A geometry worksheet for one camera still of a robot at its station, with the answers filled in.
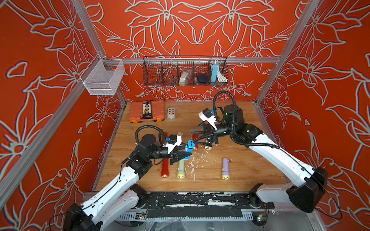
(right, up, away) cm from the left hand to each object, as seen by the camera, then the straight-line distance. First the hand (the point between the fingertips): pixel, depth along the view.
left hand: (189, 149), depth 64 cm
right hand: (+1, +6, -4) cm, 7 cm away
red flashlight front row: (-13, -17, +16) cm, 27 cm away
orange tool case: (-40, +18, +45) cm, 63 cm away
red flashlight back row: (-15, +2, +37) cm, 40 cm away
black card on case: (-30, +19, +41) cm, 55 cm away
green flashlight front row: (-4, -17, +16) cm, 24 cm away
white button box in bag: (-12, +17, +44) cm, 49 cm away
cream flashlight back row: (-5, +2, +33) cm, 34 cm away
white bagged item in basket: (-2, +40, +28) cm, 49 cm away
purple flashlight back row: (+13, -6, +28) cm, 32 cm away
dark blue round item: (+10, +40, +30) cm, 51 cm away
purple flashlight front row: (+21, -19, +15) cm, 32 cm away
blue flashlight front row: (0, +3, -6) cm, 6 cm away
